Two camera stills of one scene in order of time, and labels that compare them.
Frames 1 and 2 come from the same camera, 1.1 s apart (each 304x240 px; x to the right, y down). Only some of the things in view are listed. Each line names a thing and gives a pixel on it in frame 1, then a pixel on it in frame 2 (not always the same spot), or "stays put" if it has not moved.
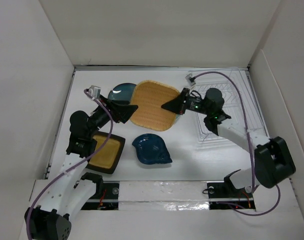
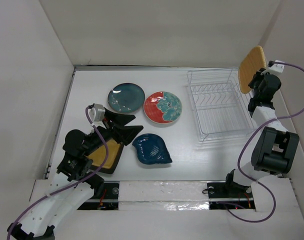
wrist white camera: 187,77 → 278,67
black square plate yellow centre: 106,159 stays put
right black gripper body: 195,103 → 256,81
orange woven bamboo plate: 149,96 → 254,61
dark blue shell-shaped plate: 151,149 stays put
